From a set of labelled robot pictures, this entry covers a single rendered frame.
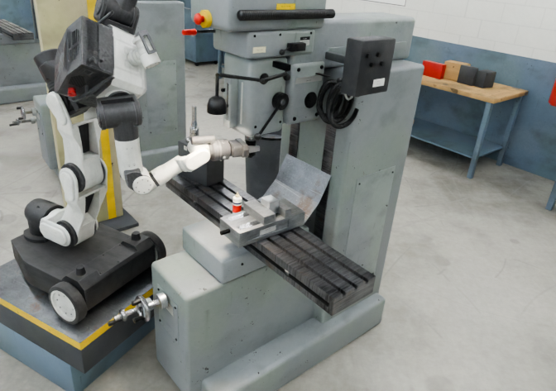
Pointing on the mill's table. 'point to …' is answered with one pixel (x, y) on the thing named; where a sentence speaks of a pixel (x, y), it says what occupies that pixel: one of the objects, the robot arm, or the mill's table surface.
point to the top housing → (255, 2)
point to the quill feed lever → (274, 110)
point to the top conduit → (285, 14)
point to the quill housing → (256, 93)
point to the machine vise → (246, 223)
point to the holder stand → (212, 174)
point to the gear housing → (262, 42)
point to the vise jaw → (259, 212)
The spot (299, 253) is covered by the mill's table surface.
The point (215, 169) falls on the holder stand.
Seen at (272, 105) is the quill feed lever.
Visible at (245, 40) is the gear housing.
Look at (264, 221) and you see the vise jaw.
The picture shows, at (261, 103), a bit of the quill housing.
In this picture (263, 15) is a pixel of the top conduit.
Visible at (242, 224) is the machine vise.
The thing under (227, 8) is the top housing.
